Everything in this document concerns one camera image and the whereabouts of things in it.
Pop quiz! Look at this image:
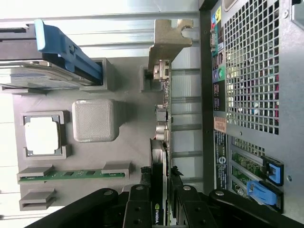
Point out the grey printed parts rack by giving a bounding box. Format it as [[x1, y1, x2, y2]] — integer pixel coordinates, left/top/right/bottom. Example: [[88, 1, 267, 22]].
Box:
[[0, 57, 167, 212]]

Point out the green RAM stick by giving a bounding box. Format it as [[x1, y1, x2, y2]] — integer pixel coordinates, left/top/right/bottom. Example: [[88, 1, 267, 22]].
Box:
[[19, 170, 125, 182]]

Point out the blue slot latch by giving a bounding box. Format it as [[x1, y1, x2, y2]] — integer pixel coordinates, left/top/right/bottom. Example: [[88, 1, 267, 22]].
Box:
[[246, 180, 280, 211], [267, 161, 285, 186]]

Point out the black open PC case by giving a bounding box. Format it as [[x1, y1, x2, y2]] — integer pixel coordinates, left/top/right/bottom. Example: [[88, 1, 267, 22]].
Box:
[[199, 0, 304, 228]]

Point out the silver CPU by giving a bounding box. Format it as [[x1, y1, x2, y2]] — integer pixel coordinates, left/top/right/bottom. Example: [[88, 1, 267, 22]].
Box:
[[25, 117, 60, 156]]

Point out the hard disk in blue caddy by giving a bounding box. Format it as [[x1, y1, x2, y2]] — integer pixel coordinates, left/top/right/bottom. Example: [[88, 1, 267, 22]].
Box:
[[0, 19, 103, 89]]

